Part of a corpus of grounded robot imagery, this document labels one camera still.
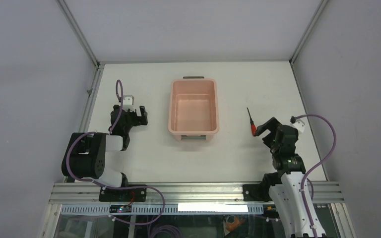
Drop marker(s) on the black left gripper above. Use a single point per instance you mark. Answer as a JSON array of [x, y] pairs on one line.
[[138, 120]]

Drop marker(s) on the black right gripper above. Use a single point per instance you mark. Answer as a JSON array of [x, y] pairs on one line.
[[271, 125]]

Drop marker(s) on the red black screwdriver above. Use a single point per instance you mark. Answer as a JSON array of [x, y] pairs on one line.
[[253, 127]]

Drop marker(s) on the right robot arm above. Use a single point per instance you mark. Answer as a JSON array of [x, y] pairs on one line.
[[287, 187]]

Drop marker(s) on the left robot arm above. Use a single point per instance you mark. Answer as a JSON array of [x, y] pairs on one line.
[[85, 157]]

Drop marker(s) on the pink plastic bin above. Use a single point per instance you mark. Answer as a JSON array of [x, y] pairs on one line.
[[193, 109]]

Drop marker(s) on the orange object under table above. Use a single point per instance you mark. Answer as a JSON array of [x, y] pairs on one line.
[[232, 222]]

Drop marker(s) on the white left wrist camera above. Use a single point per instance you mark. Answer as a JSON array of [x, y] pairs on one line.
[[128, 100]]

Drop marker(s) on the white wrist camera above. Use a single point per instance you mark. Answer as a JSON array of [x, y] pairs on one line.
[[297, 124], [128, 100]]

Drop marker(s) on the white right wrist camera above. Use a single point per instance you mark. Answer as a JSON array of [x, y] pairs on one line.
[[297, 124]]

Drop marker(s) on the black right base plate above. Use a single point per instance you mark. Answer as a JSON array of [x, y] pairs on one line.
[[256, 192]]

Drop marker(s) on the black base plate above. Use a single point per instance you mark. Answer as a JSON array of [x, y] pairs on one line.
[[135, 193], [256, 192]]

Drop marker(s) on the aluminium front rail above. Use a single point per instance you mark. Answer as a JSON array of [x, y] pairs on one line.
[[170, 192]]

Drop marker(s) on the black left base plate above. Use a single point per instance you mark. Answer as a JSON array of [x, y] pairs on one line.
[[135, 193]]

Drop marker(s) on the white slotted cable duct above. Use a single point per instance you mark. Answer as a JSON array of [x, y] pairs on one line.
[[168, 209]]

